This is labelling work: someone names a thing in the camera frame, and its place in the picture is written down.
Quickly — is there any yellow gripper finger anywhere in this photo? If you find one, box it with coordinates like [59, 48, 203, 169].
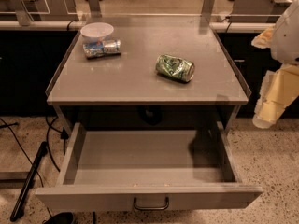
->
[251, 27, 274, 49]
[252, 64, 299, 129]

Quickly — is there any crushed green soda can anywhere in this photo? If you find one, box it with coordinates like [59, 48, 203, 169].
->
[156, 54, 195, 83]

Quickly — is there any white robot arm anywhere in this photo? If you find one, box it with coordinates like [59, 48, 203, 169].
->
[251, 0, 299, 129]

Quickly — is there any grey cabinet with top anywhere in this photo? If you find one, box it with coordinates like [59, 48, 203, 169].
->
[45, 14, 252, 135]

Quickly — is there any crushed blue silver can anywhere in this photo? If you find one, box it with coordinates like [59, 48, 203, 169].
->
[83, 39, 121, 59]

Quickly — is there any open grey top drawer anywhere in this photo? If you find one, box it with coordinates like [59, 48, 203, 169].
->
[36, 123, 263, 211]

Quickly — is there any white bowl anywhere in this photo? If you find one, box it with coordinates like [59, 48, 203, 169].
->
[80, 22, 114, 43]

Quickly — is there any black bar on floor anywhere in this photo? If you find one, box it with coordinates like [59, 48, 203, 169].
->
[10, 142, 47, 222]

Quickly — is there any black metal drawer handle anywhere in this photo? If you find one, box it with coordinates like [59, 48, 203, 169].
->
[133, 197, 169, 211]

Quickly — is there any black floor cable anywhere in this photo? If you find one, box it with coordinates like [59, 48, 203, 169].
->
[0, 117, 69, 189]

